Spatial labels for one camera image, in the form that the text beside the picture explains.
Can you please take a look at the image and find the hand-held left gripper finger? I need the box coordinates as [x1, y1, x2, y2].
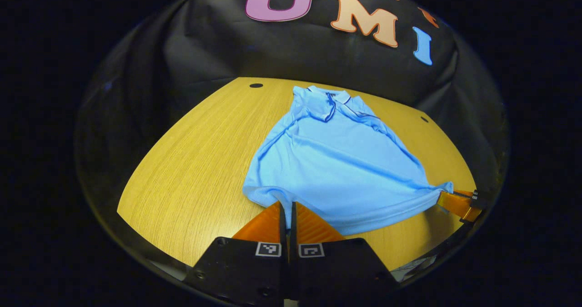
[289, 201, 398, 307]
[184, 201, 288, 307]

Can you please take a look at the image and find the black backdrop cloth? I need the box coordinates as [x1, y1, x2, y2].
[75, 0, 510, 194]

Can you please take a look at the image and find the light blue polo T-shirt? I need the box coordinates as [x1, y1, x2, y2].
[242, 86, 454, 236]

